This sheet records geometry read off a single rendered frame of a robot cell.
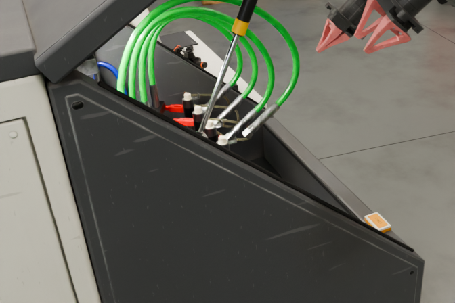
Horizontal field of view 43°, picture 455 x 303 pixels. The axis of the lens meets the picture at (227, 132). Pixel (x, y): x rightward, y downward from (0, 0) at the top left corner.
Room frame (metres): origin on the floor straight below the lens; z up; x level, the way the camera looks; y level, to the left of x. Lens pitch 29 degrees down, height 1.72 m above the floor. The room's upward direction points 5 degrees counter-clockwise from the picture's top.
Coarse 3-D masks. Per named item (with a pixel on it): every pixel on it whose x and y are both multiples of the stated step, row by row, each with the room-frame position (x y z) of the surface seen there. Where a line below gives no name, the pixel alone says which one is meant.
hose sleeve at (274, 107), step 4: (272, 104) 1.09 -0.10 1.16; (276, 104) 1.09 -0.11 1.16; (268, 108) 1.09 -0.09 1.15; (272, 108) 1.08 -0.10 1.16; (276, 108) 1.08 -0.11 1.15; (264, 112) 1.08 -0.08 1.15; (268, 112) 1.08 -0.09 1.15; (272, 112) 1.08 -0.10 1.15; (260, 116) 1.08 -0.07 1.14; (264, 116) 1.08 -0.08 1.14; (268, 116) 1.08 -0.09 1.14; (256, 120) 1.08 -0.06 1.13; (260, 120) 1.07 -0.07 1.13; (264, 120) 1.07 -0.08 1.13; (252, 124) 1.07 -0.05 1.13; (256, 124) 1.07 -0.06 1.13; (260, 124) 1.07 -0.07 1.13; (248, 128) 1.07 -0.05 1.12; (252, 128) 1.07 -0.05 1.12; (256, 128) 1.07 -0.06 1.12; (252, 132) 1.07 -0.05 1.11
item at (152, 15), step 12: (180, 0) 1.03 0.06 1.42; (192, 0) 1.04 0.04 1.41; (204, 0) 1.05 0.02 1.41; (216, 0) 1.05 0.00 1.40; (228, 0) 1.06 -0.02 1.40; (240, 0) 1.07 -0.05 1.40; (156, 12) 1.02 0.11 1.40; (264, 12) 1.08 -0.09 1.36; (144, 24) 1.01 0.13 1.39; (276, 24) 1.09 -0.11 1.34; (132, 36) 1.00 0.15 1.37; (288, 36) 1.10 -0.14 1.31; (132, 48) 1.00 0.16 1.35; (120, 72) 0.99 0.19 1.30; (120, 84) 0.99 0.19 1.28; (288, 84) 1.11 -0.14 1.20; (288, 96) 1.10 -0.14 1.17
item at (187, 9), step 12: (168, 12) 1.11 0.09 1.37; (180, 12) 1.11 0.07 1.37; (192, 12) 1.12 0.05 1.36; (204, 12) 1.13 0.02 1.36; (216, 12) 1.14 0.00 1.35; (156, 24) 1.10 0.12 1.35; (144, 36) 1.09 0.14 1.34; (252, 36) 1.16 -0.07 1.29; (264, 48) 1.17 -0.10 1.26; (132, 60) 1.08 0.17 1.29; (132, 72) 1.08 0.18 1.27; (132, 84) 1.08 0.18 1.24; (132, 96) 1.07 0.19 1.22; (264, 96) 1.17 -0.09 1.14; (240, 120) 1.16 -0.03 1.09; (228, 132) 1.15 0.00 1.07
